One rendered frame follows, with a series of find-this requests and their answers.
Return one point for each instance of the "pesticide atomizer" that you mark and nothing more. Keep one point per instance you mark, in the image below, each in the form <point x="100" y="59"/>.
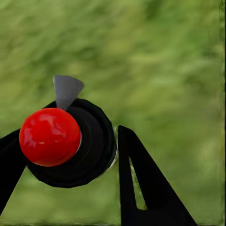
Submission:
<point x="71" y="141"/>

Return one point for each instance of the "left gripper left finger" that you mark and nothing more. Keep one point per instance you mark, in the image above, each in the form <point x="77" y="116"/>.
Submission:
<point x="12" y="165"/>

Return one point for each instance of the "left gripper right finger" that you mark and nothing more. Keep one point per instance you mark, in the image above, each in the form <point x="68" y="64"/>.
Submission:
<point x="164" y="208"/>

